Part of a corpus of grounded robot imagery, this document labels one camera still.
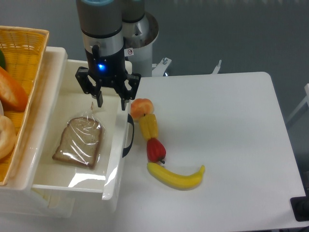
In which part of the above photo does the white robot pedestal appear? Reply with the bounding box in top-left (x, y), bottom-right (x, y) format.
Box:
top-left (123, 12), bottom-right (171, 77)

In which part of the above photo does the black drawer handle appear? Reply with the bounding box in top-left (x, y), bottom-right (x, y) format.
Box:
top-left (122, 114), bottom-right (135, 158)

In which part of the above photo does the orange bread loaf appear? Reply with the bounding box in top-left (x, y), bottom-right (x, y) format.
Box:
top-left (0, 67), bottom-right (28, 112)

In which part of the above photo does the open white upper drawer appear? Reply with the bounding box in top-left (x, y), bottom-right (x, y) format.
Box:
top-left (33, 60), bottom-right (134, 200)

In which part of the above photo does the beige bagel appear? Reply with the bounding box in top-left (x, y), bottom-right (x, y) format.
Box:
top-left (0, 116), bottom-right (16, 159)

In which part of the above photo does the black device at edge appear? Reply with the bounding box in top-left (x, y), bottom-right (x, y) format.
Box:
top-left (290, 196), bottom-right (309, 222)

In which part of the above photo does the yellow corn toy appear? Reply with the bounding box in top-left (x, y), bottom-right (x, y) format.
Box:
top-left (139, 114), bottom-right (158, 141)

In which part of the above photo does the yellow wicker basket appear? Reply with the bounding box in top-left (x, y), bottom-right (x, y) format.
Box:
top-left (0, 26), bottom-right (49, 186)

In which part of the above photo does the white frame at right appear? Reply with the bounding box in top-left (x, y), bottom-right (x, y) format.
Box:
top-left (285, 84), bottom-right (309, 129)

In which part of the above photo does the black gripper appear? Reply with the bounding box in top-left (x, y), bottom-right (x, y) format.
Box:
top-left (75, 47), bottom-right (141, 111)

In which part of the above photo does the brown toast slice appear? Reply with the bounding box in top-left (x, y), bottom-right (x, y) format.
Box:
top-left (52, 103), bottom-right (105, 170)

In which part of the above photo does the green vegetable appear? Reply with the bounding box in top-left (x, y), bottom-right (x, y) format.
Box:
top-left (0, 50), bottom-right (6, 70)

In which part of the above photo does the white drawer cabinet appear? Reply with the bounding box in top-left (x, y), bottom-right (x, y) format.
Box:
top-left (0, 47), bottom-right (118, 218)

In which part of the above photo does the yellow banana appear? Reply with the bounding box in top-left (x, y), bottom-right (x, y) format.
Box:
top-left (147, 162), bottom-right (205, 190)

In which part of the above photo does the orange peach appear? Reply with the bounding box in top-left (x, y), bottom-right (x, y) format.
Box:
top-left (130, 98), bottom-right (154, 121)

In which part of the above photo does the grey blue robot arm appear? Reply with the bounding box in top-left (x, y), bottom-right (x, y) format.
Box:
top-left (75, 0), bottom-right (145, 110)

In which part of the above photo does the red wax apple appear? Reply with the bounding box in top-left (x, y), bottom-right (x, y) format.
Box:
top-left (147, 138), bottom-right (166, 164)

